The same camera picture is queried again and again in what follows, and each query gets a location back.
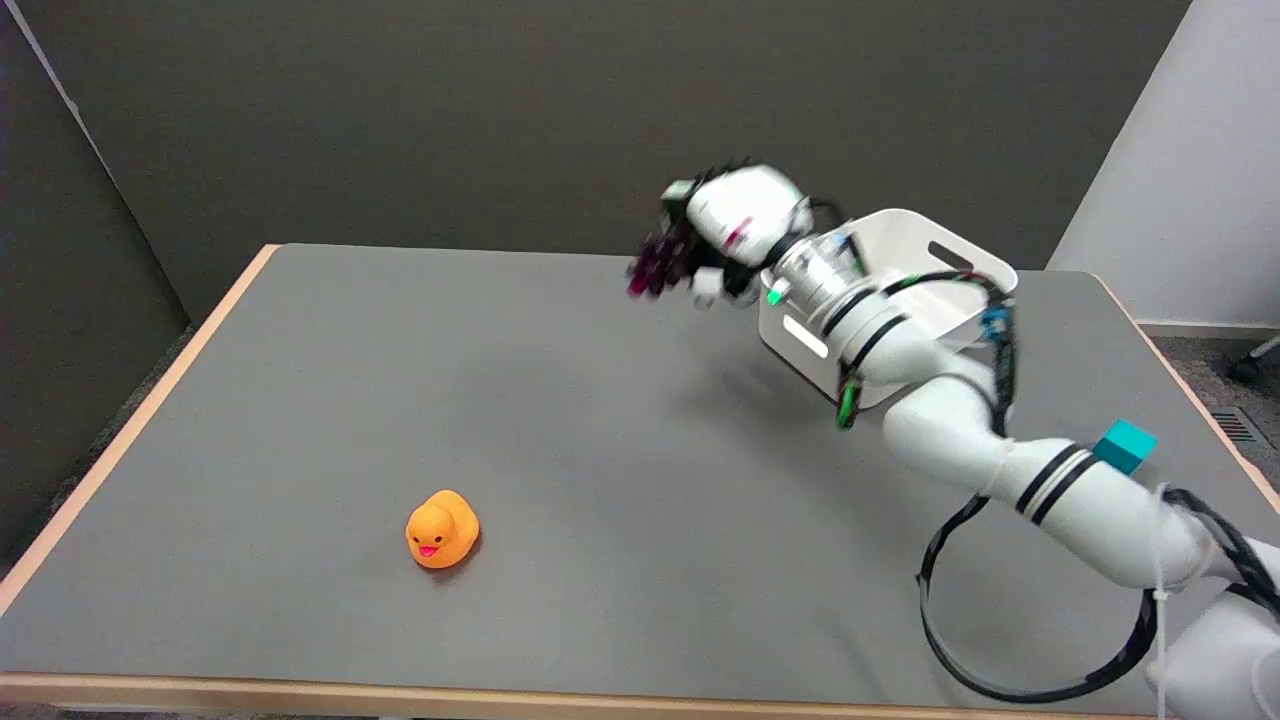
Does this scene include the orange rubber duck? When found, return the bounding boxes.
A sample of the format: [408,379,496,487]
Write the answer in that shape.
[405,489,481,571]

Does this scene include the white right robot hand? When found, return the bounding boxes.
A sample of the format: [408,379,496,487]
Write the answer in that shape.
[629,160,814,308]

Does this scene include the teal cube block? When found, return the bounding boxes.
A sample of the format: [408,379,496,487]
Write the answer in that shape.
[1092,419,1159,476]

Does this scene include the floor vent grille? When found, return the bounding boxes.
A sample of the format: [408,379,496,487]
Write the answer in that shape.
[1212,408,1271,446]

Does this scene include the black chair base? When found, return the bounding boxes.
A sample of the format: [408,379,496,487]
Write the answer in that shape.
[1228,336,1280,385]

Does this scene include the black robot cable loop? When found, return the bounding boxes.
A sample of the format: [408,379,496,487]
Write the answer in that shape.
[917,487,1280,704]

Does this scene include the white plastic box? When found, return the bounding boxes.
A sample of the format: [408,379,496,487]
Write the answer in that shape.
[757,208,1019,410]

